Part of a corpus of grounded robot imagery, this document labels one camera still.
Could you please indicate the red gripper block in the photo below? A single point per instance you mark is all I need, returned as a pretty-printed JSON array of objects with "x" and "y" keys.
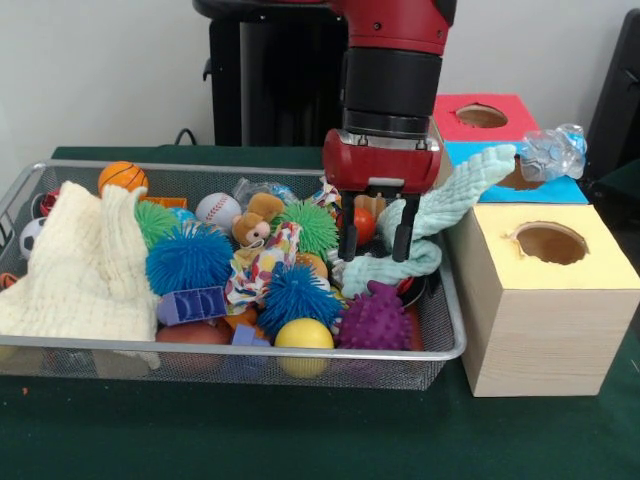
[{"x": 380, "y": 162}]

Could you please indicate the orange toy basketball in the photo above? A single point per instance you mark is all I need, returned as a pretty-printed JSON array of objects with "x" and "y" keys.
[{"x": 122, "y": 176}]

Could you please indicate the white toy baseball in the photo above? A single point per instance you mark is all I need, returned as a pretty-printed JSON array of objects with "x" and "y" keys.
[{"x": 217, "y": 206}]

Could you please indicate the crushed clear plastic bottle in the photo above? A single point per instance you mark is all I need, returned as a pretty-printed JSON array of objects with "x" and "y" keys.
[{"x": 552, "y": 152}]

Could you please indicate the purple spiky ball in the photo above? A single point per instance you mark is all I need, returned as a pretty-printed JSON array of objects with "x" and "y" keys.
[{"x": 375, "y": 320}]

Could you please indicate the orange smooth ball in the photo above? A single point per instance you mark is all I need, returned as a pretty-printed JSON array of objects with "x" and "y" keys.
[{"x": 366, "y": 225}]

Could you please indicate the blue rubber koosh ball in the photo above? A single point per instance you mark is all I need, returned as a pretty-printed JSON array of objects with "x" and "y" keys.
[
  {"x": 187, "y": 260},
  {"x": 299, "y": 297}
]

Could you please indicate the clear mesh bin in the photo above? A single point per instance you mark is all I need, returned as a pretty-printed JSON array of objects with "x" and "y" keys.
[{"x": 440, "y": 320}]

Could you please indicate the cream waffle cloth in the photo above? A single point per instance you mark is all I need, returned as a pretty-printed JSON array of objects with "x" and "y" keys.
[{"x": 75, "y": 280}]

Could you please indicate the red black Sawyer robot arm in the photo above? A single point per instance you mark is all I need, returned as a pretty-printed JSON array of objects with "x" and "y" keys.
[{"x": 395, "y": 75}]

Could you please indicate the green rubber koosh ball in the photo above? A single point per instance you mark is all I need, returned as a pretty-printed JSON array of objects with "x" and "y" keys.
[{"x": 310, "y": 227}]

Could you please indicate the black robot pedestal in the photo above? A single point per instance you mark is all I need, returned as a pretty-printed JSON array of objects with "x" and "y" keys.
[{"x": 280, "y": 90}]

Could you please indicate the brown plush monkey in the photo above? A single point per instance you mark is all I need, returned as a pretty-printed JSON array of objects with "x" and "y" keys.
[{"x": 255, "y": 220}]

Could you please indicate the wooden box with three holes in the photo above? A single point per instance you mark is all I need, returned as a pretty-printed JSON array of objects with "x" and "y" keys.
[{"x": 550, "y": 330}]

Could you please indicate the dark green table cloth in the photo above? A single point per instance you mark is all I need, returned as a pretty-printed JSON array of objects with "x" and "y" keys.
[
  {"x": 300, "y": 435},
  {"x": 625, "y": 182}
]

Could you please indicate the yellow smooth ball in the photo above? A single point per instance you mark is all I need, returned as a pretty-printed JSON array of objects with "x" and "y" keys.
[{"x": 304, "y": 336}]

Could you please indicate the mint green waffle cloth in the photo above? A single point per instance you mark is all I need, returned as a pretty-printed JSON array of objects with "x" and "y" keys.
[{"x": 450, "y": 195}]

